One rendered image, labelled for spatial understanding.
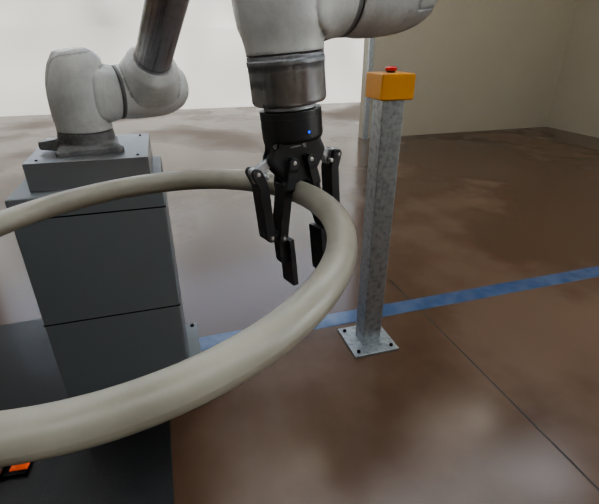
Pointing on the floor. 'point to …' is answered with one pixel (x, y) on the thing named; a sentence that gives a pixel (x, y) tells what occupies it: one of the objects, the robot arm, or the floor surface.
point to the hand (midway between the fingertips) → (304, 255)
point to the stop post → (379, 209)
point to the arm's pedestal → (107, 288)
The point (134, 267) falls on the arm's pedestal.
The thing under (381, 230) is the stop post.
